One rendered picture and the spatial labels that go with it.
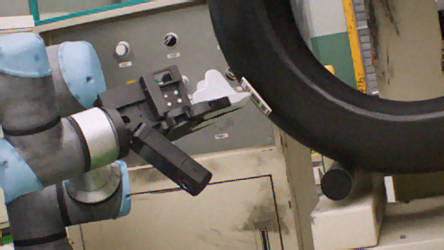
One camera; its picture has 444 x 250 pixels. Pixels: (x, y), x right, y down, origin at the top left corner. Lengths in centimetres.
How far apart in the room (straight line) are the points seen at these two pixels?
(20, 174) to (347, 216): 45
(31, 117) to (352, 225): 47
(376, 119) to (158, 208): 93
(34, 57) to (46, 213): 79
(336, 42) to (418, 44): 1002
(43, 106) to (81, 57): 37
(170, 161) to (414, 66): 60
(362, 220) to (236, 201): 78
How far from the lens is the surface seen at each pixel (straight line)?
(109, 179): 173
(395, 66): 156
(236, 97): 118
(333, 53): 1160
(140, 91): 114
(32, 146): 106
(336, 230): 122
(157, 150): 111
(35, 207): 178
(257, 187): 195
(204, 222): 199
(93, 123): 109
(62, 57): 141
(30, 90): 104
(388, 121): 118
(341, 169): 121
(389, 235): 129
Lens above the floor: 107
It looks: 3 degrees down
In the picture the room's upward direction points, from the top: 10 degrees counter-clockwise
